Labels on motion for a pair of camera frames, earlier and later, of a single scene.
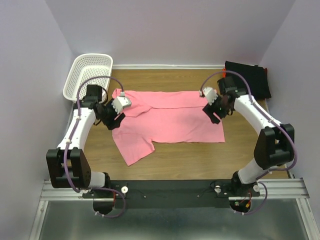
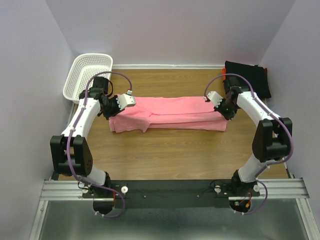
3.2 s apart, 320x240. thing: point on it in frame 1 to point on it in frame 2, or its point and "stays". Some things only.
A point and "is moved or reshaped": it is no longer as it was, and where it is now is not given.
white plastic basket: [84, 66] stays
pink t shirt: [163, 116] is moved or reshaped
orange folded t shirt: [224, 73] stays
